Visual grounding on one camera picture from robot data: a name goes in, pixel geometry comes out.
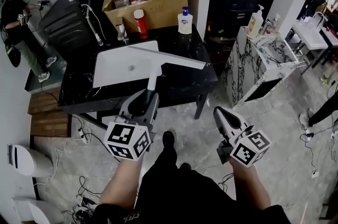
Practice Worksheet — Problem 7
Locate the white rectangular sink basin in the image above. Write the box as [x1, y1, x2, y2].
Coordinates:
[92, 40, 162, 89]

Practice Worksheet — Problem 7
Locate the red spray can white cap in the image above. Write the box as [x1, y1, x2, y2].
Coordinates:
[133, 9, 149, 40]

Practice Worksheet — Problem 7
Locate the white sink on metal stand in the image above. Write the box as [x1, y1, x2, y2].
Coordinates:
[292, 11, 328, 51]

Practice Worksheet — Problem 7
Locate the white hose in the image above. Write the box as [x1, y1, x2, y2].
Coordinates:
[80, 3, 106, 44]

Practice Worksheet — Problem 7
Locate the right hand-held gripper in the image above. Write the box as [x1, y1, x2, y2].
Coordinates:
[213, 106, 272, 167]

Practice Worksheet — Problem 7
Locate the wooden step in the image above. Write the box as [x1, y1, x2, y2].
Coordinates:
[27, 87, 72, 138]

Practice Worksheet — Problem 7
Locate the black marble table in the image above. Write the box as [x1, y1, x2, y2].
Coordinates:
[58, 23, 219, 128]

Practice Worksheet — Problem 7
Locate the pale yellow pump bottle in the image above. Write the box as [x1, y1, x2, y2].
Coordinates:
[248, 4, 265, 36]

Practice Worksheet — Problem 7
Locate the small clear pump bottle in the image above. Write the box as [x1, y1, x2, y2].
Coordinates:
[270, 13, 281, 33]

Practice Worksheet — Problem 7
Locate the person's black clothing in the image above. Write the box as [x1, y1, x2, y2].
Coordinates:
[92, 147, 291, 224]

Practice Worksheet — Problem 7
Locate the white soap bottle blue pump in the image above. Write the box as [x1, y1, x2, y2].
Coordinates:
[177, 6, 193, 35]

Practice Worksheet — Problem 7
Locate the person's left forearm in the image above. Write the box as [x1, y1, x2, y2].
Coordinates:
[98, 158, 146, 210]

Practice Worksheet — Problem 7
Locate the black ribbed cabinet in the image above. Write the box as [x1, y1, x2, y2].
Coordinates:
[39, 0, 106, 57]

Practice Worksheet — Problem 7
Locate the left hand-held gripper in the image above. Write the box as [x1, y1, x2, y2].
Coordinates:
[104, 89, 160, 162]

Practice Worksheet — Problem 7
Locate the white marble veined cabinet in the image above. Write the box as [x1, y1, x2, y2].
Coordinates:
[224, 26, 301, 109]

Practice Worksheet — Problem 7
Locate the person's right forearm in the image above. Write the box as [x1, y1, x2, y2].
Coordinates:
[228, 158, 271, 209]

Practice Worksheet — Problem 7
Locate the person's black left shoe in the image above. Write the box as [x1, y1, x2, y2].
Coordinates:
[162, 130, 175, 150]

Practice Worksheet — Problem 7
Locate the chrome faucet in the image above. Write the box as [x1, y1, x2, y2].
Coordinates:
[117, 23, 129, 43]

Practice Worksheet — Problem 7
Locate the black cable tangle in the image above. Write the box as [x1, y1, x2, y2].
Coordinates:
[62, 175, 104, 224]

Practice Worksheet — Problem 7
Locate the white curved appliance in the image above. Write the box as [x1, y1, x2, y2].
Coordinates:
[10, 198, 64, 224]

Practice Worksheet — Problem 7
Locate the white power strip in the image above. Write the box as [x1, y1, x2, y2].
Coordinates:
[78, 127, 92, 143]

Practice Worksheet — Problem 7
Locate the white squeegee with green handle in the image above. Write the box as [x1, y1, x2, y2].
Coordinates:
[127, 45, 207, 111]

